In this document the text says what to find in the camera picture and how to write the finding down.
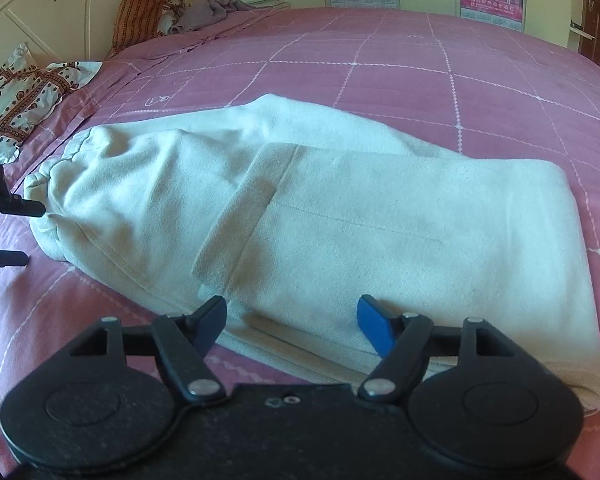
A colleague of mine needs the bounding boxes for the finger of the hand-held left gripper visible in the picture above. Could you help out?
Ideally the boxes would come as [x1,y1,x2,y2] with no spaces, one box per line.
[0,195,47,219]
[0,249,30,283]

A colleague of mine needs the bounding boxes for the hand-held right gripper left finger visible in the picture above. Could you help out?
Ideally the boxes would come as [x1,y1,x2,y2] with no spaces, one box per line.
[69,295,229,405]

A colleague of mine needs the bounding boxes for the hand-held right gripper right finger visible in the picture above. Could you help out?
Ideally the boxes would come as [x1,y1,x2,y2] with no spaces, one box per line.
[356,294,517,405]

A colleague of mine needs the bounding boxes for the white pants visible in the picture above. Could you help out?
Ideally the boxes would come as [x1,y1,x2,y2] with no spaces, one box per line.
[24,92,600,417]

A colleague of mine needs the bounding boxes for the heart patterned white pillow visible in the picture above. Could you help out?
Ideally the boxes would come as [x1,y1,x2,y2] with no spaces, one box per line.
[0,42,104,164]

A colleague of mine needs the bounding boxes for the cream wooden headboard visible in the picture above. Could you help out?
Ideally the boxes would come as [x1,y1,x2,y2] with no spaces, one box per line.
[0,0,237,77]

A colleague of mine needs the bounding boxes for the orange striped pillow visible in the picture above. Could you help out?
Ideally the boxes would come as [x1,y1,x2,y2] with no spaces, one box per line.
[111,0,174,54]

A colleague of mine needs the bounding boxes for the small white printed pillow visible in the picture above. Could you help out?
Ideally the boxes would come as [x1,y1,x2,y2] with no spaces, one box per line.
[159,4,183,36]

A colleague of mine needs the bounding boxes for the grey crumpled cloth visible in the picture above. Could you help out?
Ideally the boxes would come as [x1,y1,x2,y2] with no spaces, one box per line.
[172,0,257,35]

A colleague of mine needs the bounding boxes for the pink checked bedsheet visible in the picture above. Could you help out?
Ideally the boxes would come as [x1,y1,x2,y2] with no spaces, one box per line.
[0,5,600,480]

